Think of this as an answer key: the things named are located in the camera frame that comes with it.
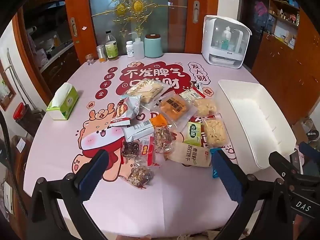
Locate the orange cake packet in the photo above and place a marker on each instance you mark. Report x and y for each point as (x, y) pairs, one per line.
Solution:
(172, 108)

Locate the white squeeze bottle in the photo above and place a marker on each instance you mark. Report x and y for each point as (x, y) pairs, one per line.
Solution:
(138, 50)

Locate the small green pastry packet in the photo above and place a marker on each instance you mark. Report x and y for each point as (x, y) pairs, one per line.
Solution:
(194, 131)

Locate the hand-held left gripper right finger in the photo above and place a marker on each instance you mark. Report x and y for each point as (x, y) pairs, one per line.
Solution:
(225, 175)

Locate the white sterilizer cabinet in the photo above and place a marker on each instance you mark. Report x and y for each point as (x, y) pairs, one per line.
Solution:
(212, 50)

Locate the glass door with gold ornament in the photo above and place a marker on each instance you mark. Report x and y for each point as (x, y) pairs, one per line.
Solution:
(130, 7)

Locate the glass bottle with green label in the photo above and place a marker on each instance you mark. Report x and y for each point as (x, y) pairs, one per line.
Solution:
(111, 48)

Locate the beige cracker packet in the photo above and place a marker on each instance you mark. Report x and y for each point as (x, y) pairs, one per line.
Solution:
(190, 155)

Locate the white pill bottle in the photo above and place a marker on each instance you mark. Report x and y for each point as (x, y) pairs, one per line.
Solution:
(129, 50)

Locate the teal canister with brown lid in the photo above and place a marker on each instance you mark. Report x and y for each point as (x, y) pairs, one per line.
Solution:
(153, 46)

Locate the dark wooden door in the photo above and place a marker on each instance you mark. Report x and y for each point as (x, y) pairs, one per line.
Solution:
(252, 30)

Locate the clear puffed rice cake packet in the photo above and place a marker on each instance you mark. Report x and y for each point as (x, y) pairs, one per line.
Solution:
(205, 106)
(215, 132)

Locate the white and orange bar wrapper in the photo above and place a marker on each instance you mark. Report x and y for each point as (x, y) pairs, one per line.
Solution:
(140, 130)

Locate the orange wooden cabinet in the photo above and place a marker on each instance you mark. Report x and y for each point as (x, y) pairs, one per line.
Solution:
(282, 67)

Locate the white plastic bin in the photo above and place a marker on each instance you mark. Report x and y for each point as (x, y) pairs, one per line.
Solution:
(250, 110)

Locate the blue snack packet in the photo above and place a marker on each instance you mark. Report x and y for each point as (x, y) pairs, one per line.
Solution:
(214, 173)

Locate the clear nut cluster packet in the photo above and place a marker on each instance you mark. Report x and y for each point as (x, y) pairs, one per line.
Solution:
(140, 176)

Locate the clear nut bar packet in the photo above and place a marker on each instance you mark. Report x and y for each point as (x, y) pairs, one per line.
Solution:
(162, 137)

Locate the beige packet with red edges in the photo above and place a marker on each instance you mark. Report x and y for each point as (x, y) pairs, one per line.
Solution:
(191, 95)

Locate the pink printed tablecloth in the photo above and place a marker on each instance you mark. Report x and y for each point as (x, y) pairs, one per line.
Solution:
(62, 135)

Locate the green tissue box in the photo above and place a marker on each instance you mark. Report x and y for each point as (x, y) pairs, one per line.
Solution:
(62, 105)

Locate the red and grey chip bag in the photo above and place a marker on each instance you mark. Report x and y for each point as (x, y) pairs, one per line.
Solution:
(125, 110)

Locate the dark fruit bar packet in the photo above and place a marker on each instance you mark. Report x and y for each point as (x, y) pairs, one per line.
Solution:
(131, 148)

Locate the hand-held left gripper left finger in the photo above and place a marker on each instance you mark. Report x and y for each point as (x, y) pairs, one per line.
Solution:
(93, 172)

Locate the small glass cup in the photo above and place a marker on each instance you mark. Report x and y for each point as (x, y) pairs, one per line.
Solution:
(90, 59)

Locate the clear bread slice packet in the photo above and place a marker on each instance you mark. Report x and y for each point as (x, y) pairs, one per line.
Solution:
(147, 91)

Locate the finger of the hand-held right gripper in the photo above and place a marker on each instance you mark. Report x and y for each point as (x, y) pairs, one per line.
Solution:
(282, 162)
(308, 150)

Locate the small metal can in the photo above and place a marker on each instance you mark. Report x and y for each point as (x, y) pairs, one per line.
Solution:
(101, 53)

